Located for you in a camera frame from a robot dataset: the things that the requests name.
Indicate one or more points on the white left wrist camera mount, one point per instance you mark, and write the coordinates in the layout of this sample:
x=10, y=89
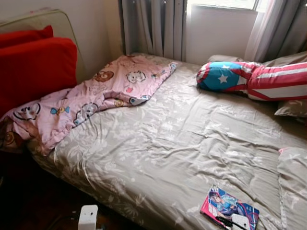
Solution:
x=88, y=218

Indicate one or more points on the grey curtain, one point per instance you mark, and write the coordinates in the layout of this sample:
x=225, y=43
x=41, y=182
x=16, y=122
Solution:
x=283, y=28
x=153, y=28

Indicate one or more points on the pink cartoon blanket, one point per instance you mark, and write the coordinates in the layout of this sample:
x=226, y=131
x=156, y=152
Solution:
x=105, y=86

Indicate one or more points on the large red cushion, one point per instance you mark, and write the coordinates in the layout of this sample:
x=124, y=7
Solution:
x=33, y=72

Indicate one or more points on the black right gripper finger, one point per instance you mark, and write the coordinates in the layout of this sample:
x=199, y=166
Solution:
x=224, y=222

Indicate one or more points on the beige floral pillow pink trim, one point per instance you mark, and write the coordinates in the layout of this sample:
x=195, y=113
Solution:
x=292, y=191

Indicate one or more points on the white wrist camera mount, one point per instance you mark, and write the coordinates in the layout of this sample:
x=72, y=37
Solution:
x=88, y=218
x=240, y=223

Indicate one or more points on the blue star striped pillow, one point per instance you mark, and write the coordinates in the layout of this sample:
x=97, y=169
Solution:
x=220, y=76

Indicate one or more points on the bed with beige floral sheet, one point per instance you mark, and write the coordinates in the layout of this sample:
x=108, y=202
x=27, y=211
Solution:
x=168, y=143

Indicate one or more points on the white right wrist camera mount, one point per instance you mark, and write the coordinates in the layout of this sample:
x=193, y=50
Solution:
x=240, y=223

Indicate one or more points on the window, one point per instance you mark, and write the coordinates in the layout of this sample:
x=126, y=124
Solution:
x=225, y=4

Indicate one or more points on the small red cushion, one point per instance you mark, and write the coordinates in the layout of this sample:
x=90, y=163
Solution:
x=24, y=36

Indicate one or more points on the colourful comic magazine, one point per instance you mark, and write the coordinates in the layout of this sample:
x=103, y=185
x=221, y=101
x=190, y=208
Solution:
x=225, y=203

